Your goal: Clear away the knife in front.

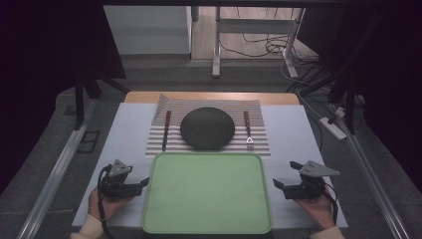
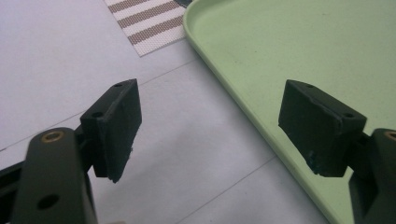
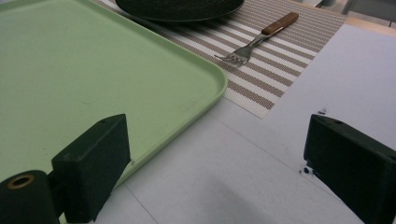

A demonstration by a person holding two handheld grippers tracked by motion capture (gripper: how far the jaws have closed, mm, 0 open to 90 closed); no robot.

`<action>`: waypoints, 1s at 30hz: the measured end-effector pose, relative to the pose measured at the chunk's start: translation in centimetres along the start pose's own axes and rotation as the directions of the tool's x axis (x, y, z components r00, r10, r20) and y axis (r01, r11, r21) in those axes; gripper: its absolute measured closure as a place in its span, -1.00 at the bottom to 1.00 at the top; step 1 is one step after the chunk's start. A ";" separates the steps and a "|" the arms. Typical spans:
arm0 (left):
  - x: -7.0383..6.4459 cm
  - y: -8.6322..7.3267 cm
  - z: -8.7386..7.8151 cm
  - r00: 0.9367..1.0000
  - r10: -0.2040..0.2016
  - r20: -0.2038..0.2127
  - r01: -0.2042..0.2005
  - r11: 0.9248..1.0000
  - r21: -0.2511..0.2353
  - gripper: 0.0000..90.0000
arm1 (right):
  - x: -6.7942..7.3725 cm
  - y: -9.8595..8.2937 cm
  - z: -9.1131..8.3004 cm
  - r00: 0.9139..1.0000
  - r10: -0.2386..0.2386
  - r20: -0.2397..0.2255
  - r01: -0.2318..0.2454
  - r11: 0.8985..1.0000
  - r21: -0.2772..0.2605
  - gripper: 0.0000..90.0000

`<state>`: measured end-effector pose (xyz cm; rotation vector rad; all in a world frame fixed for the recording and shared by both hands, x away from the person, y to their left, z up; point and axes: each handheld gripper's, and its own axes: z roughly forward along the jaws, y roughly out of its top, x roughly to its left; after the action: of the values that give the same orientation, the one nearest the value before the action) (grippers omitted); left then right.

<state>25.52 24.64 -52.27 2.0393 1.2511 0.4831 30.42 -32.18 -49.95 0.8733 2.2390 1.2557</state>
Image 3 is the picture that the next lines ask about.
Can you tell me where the light green plastic tray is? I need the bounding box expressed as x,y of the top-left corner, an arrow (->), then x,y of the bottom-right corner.
0,0 -> 229,189

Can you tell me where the wooden-handled metal fork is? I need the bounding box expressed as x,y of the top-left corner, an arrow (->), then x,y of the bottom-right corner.
214,11 -> 300,67

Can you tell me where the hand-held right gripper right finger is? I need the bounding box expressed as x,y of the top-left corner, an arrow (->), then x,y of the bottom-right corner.
303,113 -> 396,224

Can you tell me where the striped woven placemat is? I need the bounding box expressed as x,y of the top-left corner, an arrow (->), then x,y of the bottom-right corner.
92,0 -> 348,120

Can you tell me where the black round plate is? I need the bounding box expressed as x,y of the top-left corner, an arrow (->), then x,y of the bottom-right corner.
115,0 -> 246,23

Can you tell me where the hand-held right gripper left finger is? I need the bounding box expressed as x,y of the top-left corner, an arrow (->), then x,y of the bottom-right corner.
50,113 -> 132,224

